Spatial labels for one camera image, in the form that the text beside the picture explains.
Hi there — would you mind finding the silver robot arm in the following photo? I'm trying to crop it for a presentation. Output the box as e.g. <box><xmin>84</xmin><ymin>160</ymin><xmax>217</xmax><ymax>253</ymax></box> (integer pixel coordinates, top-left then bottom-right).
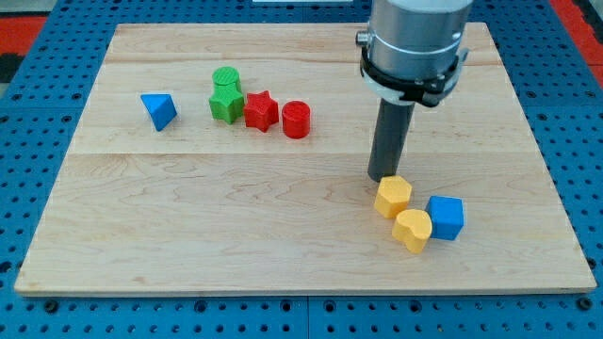
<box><xmin>355</xmin><ymin>0</ymin><xmax>473</xmax><ymax>107</ymax></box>

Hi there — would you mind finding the blue triangle block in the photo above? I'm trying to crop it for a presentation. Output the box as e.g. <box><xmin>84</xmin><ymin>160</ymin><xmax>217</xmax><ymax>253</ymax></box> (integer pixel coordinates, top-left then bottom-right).
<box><xmin>140</xmin><ymin>93</ymin><xmax>177</xmax><ymax>132</ymax></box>

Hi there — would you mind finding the red cylinder block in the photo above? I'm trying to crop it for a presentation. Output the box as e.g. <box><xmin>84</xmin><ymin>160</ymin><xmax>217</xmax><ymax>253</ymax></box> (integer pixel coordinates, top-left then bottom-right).
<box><xmin>282</xmin><ymin>101</ymin><xmax>311</xmax><ymax>139</ymax></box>

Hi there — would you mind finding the red star block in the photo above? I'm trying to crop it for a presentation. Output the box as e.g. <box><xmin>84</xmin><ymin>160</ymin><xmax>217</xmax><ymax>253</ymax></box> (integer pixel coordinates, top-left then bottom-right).
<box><xmin>243</xmin><ymin>90</ymin><xmax>279</xmax><ymax>133</ymax></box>

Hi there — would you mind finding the light wooden board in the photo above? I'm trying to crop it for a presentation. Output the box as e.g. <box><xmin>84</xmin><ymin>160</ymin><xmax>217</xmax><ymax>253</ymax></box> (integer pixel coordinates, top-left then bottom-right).
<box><xmin>14</xmin><ymin>23</ymin><xmax>596</xmax><ymax>297</ymax></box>

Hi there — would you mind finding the yellow hexagon block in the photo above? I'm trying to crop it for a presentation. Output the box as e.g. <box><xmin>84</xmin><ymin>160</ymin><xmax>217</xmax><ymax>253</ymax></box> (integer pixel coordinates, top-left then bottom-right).
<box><xmin>374</xmin><ymin>175</ymin><xmax>413</xmax><ymax>218</ymax></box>

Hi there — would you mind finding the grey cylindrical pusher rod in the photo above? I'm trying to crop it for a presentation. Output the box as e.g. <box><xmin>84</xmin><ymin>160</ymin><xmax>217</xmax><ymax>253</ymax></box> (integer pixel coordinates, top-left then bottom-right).
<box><xmin>367</xmin><ymin>99</ymin><xmax>415</xmax><ymax>182</ymax></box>

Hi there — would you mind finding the green star block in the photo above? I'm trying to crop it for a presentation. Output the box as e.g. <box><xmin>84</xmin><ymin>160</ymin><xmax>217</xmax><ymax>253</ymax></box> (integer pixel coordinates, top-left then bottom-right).
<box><xmin>209</xmin><ymin>84</ymin><xmax>245</xmax><ymax>124</ymax></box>

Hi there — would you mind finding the green cylinder block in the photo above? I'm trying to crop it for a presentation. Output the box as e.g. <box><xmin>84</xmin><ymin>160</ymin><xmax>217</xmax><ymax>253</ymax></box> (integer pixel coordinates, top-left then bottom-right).
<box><xmin>212</xmin><ymin>66</ymin><xmax>241</xmax><ymax>92</ymax></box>

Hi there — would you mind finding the yellow heart block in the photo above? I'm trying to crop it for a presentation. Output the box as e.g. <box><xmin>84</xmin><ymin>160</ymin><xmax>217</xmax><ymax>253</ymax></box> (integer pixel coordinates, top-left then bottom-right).
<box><xmin>392</xmin><ymin>209</ymin><xmax>432</xmax><ymax>254</ymax></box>

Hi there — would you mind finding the blue cube block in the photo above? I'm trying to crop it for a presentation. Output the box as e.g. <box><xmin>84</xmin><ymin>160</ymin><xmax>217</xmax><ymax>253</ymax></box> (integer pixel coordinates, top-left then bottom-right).
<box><xmin>426</xmin><ymin>196</ymin><xmax>464</xmax><ymax>241</ymax></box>

